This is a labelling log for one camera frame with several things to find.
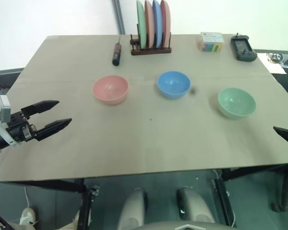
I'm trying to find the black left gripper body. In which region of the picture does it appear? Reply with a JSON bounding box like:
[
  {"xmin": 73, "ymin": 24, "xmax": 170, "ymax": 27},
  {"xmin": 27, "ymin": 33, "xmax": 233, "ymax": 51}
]
[{"xmin": 5, "ymin": 109, "xmax": 39, "ymax": 143}]

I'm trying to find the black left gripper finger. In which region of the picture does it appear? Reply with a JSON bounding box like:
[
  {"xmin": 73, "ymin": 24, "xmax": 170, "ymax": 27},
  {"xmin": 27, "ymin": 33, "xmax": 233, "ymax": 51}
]
[
  {"xmin": 21, "ymin": 100, "xmax": 60, "ymax": 118},
  {"xmin": 35, "ymin": 118, "xmax": 72, "ymax": 142}
]

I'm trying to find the grey crate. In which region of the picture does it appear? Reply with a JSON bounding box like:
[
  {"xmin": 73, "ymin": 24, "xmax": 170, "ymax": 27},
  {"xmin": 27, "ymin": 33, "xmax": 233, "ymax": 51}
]
[{"xmin": 0, "ymin": 68, "xmax": 25, "ymax": 94}]

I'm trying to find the white sheet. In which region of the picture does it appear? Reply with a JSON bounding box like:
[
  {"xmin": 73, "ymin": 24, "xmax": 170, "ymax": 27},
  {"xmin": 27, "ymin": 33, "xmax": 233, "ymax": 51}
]
[{"xmin": 256, "ymin": 52, "xmax": 288, "ymax": 75}]

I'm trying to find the green bowl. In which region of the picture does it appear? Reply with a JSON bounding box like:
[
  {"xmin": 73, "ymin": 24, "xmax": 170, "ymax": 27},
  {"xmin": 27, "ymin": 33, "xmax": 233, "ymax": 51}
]
[{"xmin": 217, "ymin": 87, "xmax": 257, "ymax": 120}]

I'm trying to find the pink bowl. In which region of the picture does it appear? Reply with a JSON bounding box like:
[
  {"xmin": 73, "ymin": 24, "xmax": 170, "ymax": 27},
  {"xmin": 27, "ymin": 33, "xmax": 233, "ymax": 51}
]
[{"xmin": 92, "ymin": 75, "xmax": 129, "ymax": 106}]

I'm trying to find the black handheld controller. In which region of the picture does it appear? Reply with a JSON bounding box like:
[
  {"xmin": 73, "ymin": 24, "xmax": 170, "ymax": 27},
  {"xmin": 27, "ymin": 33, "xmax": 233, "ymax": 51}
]
[{"xmin": 230, "ymin": 33, "xmax": 258, "ymax": 63}]

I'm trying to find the black table leg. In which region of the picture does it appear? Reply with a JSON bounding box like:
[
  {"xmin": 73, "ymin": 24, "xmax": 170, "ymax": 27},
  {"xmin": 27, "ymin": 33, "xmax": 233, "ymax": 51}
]
[
  {"xmin": 4, "ymin": 178, "xmax": 99, "ymax": 230},
  {"xmin": 210, "ymin": 165, "xmax": 288, "ymax": 228}
]

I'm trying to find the white shoe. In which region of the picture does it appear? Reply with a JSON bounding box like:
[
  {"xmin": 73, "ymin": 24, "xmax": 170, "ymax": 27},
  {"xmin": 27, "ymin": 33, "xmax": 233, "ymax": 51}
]
[{"xmin": 19, "ymin": 207, "xmax": 37, "ymax": 226}]

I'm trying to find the black red screwdriver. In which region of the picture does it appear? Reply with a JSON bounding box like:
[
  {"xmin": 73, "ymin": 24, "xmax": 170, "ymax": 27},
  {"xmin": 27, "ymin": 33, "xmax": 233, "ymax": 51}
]
[{"xmin": 112, "ymin": 35, "xmax": 123, "ymax": 67}]

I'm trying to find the clear box of coloured clips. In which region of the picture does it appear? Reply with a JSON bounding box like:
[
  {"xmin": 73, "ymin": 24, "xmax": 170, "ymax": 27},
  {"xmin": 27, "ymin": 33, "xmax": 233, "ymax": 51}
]
[{"xmin": 197, "ymin": 32, "xmax": 225, "ymax": 53}]

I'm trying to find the silver left robot leg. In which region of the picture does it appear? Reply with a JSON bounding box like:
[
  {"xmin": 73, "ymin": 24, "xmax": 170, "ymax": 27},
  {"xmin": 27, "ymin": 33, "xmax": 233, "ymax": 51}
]
[{"xmin": 116, "ymin": 187, "xmax": 149, "ymax": 230}]

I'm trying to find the silver robot leg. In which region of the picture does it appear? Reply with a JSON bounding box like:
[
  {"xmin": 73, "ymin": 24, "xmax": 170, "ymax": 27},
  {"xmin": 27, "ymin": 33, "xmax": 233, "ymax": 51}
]
[
  {"xmin": 176, "ymin": 186, "xmax": 217, "ymax": 226},
  {"xmin": 116, "ymin": 187, "xmax": 149, "ymax": 230}
]

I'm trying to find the silver right robot leg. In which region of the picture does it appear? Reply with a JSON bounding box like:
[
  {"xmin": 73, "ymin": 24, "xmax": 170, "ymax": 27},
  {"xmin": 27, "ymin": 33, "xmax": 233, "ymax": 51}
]
[{"xmin": 176, "ymin": 186, "xmax": 217, "ymax": 226}]

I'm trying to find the grey metal conduit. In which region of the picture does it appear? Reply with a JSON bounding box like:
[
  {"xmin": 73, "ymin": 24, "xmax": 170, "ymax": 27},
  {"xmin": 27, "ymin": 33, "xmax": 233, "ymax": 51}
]
[{"xmin": 112, "ymin": 0, "xmax": 126, "ymax": 35}]

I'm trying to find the dark wooden plate rack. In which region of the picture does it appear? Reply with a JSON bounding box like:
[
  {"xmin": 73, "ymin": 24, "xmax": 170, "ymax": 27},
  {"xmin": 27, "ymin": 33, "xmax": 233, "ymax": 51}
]
[{"xmin": 130, "ymin": 32, "xmax": 172, "ymax": 57}]

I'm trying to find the blue bowl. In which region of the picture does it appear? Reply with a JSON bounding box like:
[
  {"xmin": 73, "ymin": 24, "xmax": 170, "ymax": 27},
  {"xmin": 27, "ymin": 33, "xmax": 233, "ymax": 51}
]
[{"xmin": 157, "ymin": 70, "xmax": 192, "ymax": 99}]

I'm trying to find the green plate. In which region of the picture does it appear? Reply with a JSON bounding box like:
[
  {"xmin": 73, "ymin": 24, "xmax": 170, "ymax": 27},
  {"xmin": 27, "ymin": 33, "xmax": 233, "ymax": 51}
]
[{"xmin": 136, "ymin": 0, "xmax": 147, "ymax": 48}]

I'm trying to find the pink plate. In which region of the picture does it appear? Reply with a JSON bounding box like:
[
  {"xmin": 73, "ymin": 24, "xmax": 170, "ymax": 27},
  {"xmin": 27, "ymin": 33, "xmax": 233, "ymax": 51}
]
[{"xmin": 144, "ymin": 0, "xmax": 157, "ymax": 48}]

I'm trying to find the blue plate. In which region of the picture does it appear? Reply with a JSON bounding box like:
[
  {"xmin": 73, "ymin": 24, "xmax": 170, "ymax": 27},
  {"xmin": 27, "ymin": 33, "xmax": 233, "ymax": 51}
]
[{"xmin": 152, "ymin": 0, "xmax": 164, "ymax": 47}]

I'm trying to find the red plate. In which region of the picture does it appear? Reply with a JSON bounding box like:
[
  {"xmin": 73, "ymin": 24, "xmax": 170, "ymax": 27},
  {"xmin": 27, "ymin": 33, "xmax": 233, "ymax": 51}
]
[{"xmin": 159, "ymin": 0, "xmax": 172, "ymax": 47}]

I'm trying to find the black chair frame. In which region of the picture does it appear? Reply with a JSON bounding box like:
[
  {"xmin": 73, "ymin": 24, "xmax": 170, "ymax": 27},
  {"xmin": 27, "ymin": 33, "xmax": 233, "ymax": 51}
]
[{"xmin": 270, "ymin": 165, "xmax": 288, "ymax": 213}]

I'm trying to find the white cable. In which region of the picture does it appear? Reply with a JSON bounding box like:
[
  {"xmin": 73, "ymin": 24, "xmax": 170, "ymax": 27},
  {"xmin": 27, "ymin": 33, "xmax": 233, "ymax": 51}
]
[{"xmin": 23, "ymin": 185, "xmax": 32, "ymax": 209}]

